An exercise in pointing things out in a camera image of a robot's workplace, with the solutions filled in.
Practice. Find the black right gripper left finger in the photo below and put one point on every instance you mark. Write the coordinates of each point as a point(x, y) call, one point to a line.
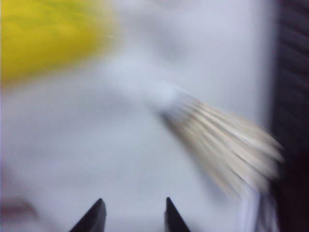
point(93, 220)

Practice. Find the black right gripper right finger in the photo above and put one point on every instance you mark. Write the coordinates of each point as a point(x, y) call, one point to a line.
point(173, 220)

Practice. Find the white feather shuttlecock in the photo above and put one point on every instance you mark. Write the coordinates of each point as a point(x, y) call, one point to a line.
point(217, 135)

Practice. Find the white desk riser shelf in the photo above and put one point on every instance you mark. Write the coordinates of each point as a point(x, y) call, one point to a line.
point(96, 133)

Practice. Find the clear bottle yellow label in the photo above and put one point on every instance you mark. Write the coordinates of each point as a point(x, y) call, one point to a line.
point(36, 36)

